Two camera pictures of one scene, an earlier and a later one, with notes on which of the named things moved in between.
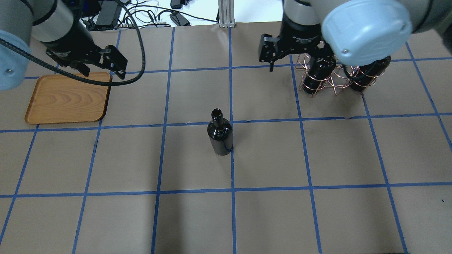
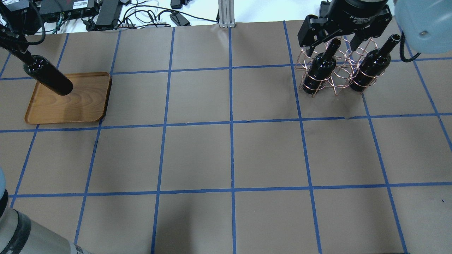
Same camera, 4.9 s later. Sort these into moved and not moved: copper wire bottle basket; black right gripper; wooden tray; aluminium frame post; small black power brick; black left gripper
Moved: black left gripper; black right gripper
Not moved: small black power brick; copper wire bottle basket; aluminium frame post; wooden tray
